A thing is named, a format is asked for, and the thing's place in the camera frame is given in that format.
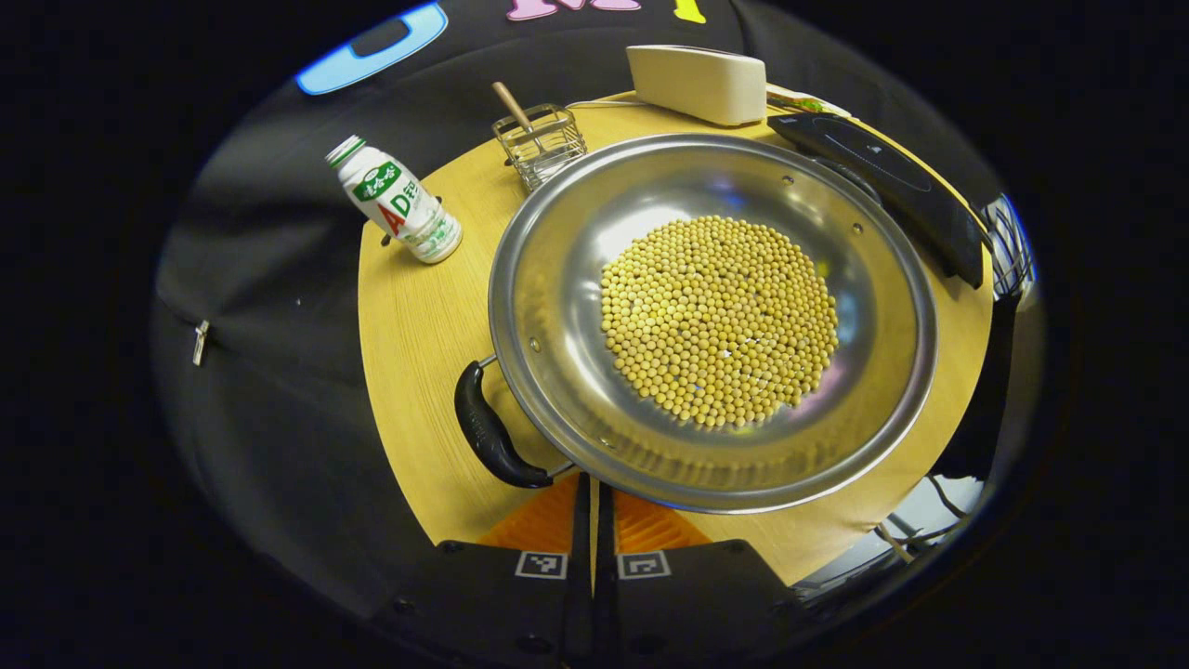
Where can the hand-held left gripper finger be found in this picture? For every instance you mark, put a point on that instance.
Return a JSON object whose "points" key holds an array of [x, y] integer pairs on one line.
{"points": [[604, 567], [582, 557]]}

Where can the stainless steel pot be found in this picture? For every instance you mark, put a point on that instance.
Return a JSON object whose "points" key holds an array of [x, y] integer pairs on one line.
{"points": [[557, 307]]}

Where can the black induction cooktop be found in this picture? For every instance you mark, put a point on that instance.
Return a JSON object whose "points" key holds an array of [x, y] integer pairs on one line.
{"points": [[892, 181]]}

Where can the pile of soybeans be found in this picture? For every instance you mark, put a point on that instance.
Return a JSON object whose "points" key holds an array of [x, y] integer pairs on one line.
{"points": [[720, 321]]}

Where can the black backdrop cloth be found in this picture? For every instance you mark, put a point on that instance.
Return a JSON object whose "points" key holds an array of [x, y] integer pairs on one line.
{"points": [[269, 390]]}

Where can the white green drink bottle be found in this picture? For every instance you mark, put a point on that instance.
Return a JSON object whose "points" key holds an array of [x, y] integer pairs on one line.
{"points": [[399, 204]]}

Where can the metal clip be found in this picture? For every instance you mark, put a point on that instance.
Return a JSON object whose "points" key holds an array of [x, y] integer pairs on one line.
{"points": [[200, 342]]}

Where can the wooden stick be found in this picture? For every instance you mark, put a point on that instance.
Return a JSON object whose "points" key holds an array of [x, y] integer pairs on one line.
{"points": [[511, 102]]}

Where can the white toaster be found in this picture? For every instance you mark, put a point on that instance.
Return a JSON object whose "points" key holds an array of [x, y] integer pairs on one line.
{"points": [[697, 84]]}

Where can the sandwich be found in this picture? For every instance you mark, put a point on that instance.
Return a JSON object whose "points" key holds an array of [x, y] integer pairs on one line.
{"points": [[803, 102]]}

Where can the grey ribbed object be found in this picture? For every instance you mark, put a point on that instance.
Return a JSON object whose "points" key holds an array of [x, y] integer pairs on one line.
{"points": [[1011, 246]]}

